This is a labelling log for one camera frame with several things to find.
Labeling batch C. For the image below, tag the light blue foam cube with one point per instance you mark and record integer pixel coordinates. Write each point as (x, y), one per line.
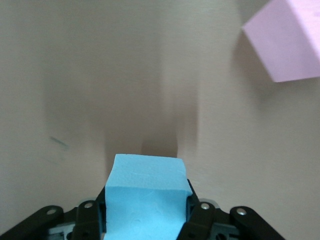
(147, 195)

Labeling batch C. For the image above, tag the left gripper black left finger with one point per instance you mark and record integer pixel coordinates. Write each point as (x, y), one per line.
(87, 220)

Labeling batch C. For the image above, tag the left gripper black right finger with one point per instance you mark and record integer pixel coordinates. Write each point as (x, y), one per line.
(200, 217)

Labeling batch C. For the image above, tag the pink foam cube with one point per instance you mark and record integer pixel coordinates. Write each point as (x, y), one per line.
(287, 42)

